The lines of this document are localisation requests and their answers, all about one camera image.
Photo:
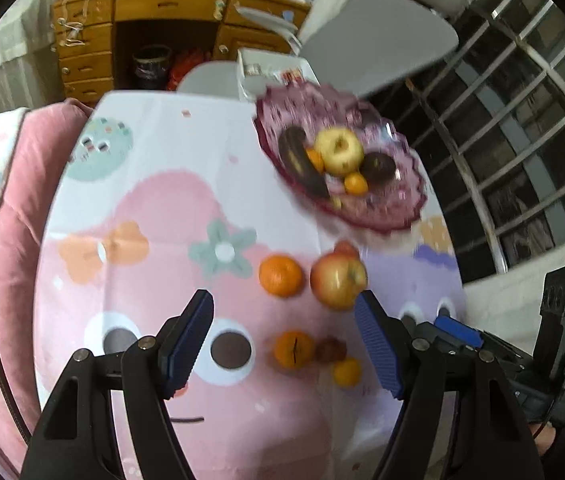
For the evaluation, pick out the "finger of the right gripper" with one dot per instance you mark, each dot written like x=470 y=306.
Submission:
x=467 y=335

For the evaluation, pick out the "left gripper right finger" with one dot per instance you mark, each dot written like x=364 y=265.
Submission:
x=387 y=341

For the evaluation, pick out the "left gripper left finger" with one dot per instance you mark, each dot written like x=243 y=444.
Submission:
x=181 y=340

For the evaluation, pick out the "dark avocado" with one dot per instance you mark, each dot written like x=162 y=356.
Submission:
x=377 y=168

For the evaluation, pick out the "blackened banana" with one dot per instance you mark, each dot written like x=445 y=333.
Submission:
x=295 y=158

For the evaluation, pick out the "small yellow orange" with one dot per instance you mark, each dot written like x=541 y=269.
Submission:
x=347 y=373

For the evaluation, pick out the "brown wrinkled fruit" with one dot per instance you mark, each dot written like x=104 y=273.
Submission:
x=330 y=350

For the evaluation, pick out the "large red yellow apple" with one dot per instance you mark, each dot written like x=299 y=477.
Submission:
x=338 y=277

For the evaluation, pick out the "orange with stem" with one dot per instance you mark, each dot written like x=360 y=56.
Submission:
x=294 y=350

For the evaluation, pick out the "orange beside apple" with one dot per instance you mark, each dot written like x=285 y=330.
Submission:
x=281 y=276

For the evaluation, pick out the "pink glass fruit bowl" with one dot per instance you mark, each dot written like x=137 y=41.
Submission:
x=386 y=208

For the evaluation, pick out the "right small orange in bowl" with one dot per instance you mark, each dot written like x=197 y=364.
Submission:
x=355 y=184

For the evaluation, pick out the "pink quilted pillow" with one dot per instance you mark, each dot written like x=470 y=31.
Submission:
x=45 y=140

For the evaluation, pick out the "yellow apple in bowl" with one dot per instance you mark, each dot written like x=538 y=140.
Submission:
x=340 y=149

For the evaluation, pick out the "left orange in bowl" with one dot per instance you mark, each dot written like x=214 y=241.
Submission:
x=316 y=159

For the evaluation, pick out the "metal window grille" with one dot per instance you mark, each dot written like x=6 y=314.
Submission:
x=488 y=122

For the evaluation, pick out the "black waste bin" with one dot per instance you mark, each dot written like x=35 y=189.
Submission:
x=151 y=66

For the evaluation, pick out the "white storage tray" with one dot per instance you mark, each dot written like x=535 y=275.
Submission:
x=257 y=70

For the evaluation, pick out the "grey office chair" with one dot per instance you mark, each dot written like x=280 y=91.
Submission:
x=366 y=46

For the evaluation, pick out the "wooden desk with drawers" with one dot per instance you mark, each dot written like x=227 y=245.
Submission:
x=98 y=41

